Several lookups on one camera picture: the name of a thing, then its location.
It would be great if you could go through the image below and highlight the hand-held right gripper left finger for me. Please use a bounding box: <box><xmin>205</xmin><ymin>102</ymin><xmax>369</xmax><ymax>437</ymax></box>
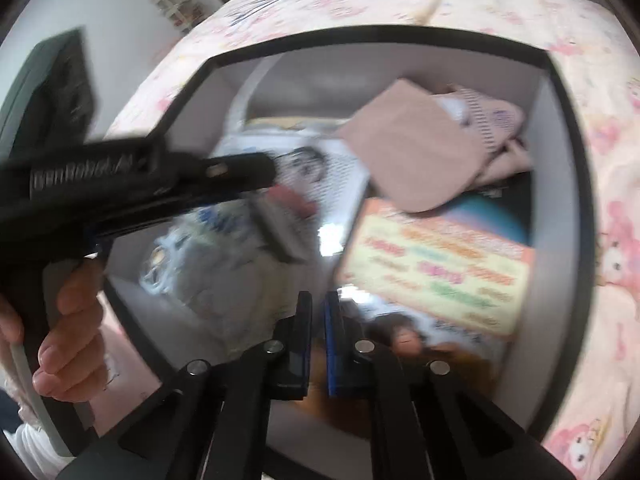
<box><xmin>55</xmin><ymin>290</ymin><xmax>314</xmax><ymax>480</ymax></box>

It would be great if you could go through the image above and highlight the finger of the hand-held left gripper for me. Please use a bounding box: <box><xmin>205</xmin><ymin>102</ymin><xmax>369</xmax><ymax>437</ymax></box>
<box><xmin>90</xmin><ymin>187</ymin><xmax>312</xmax><ymax>264</ymax></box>
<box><xmin>160</xmin><ymin>151</ymin><xmax>277</xmax><ymax>197</ymax></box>

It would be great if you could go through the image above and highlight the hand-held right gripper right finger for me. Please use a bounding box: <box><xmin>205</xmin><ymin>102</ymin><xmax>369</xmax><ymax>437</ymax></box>
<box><xmin>324</xmin><ymin>290</ymin><xmax>576</xmax><ymax>480</ymax></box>

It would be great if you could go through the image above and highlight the clear plastic packet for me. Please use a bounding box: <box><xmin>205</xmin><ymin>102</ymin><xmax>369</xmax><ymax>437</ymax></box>
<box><xmin>137</xmin><ymin>200</ymin><xmax>327</xmax><ymax>357</ymax></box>

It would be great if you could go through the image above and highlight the wooden comb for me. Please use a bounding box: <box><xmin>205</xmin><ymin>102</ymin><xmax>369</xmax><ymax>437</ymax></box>
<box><xmin>310</xmin><ymin>305</ymin><xmax>507</xmax><ymax>412</ymax></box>

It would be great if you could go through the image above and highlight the black cardboard box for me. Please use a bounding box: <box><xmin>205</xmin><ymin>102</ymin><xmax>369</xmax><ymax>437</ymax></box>
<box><xmin>102</xmin><ymin>24</ymin><xmax>597</xmax><ymax>480</ymax></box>

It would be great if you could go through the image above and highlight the person's left hand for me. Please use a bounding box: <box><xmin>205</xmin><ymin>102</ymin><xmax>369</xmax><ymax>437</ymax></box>
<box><xmin>0</xmin><ymin>259</ymin><xmax>108</xmax><ymax>403</ymax></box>

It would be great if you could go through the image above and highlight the holographic printed card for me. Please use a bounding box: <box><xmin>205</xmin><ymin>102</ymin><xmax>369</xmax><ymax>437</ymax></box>
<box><xmin>336</xmin><ymin>198</ymin><xmax>537</xmax><ymax>342</ymax></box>

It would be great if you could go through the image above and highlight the brown square pouch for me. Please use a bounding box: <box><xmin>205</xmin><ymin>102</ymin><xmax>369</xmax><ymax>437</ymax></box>
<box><xmin>334</xmin><ymin>78</ymin><xmax>484</xmax><ymax>214</ymax></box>

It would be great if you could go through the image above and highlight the white shelf rack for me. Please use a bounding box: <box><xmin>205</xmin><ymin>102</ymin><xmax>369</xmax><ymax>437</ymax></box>
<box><xmin>149</xmin><ymin>0</ymin><xmax>207</xmax><ymax>37</ymax></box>

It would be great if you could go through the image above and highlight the pink patterned fabric pouch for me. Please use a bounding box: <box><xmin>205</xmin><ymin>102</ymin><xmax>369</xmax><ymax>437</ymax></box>
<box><xmin>434</xmin><ymin>84</ymin><xmax>534</xmax><ymax>187</ymax></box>

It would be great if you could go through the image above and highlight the person's white clothing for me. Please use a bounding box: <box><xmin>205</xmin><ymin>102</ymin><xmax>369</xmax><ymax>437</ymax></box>
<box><xmin>0</xmin><ymin>417</ymin><xmax>68</xmax><ymax>477</ymax></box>

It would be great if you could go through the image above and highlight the pink printed blanket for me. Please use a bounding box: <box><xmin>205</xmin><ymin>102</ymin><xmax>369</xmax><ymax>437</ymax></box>
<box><xmin>95</xmin><ymin>0</ymin><xmax>640</xmax><ymax>480</ymax></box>

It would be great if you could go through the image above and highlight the blue wire hanger bundle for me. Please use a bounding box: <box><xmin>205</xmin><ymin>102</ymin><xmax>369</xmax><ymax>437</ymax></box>
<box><xmin>227</xmin><ymin>0</ymin><xmax>297</xmax><ymax>27</ymax></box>

